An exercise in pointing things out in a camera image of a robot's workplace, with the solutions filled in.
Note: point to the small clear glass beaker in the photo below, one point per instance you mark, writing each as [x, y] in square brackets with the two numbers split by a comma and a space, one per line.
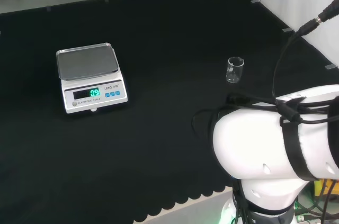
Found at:
[234, 71]

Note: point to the black bench cloth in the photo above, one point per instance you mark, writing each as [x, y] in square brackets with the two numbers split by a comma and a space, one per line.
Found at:
[159, 62]

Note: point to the white electronic balance steel pan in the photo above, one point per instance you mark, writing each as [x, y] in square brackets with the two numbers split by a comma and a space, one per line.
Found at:
[90, 86]

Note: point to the yellow stop button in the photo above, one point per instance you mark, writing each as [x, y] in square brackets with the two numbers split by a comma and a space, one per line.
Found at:
[321, 187]

